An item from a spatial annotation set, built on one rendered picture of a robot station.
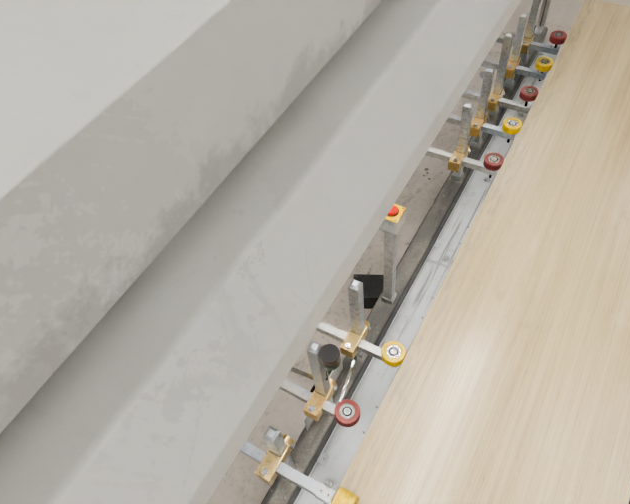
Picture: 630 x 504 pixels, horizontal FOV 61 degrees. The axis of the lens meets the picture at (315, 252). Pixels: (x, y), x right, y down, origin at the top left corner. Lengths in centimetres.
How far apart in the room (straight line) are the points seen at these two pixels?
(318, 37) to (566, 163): 228
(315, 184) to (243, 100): 6
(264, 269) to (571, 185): 222
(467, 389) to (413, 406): 18
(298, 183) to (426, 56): 12
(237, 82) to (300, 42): 4
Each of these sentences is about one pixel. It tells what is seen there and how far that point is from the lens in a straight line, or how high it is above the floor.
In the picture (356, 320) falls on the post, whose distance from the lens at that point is 182.
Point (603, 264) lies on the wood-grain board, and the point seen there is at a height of 90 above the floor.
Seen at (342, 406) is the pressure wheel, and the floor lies 90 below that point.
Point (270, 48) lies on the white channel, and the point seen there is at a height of 244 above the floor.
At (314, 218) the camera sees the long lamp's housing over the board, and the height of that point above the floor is 237.
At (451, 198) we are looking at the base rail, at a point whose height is 70.
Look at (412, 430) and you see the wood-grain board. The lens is 173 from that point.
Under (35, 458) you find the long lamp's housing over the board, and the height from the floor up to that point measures 238.
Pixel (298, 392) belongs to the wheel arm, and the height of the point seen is 86.
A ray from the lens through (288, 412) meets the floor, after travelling 274.
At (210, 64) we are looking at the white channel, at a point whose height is 245.
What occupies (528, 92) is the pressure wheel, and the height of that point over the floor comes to 90.
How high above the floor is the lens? 253
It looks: 52 degrees down
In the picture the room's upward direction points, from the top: 9 degrees counter-clockwise
